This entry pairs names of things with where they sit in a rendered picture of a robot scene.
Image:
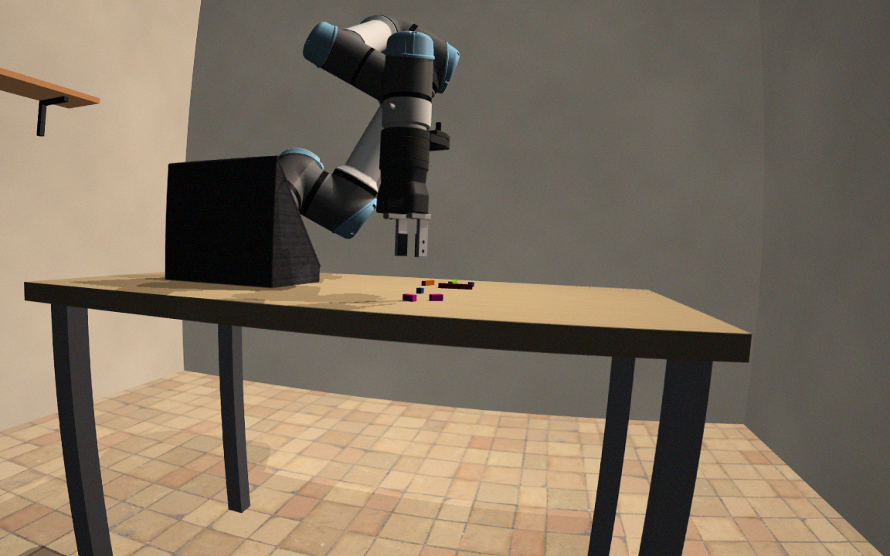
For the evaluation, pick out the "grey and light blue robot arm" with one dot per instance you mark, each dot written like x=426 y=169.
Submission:
x=414 y=60

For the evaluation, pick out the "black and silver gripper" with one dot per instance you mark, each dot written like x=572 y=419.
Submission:
x=404 y=162

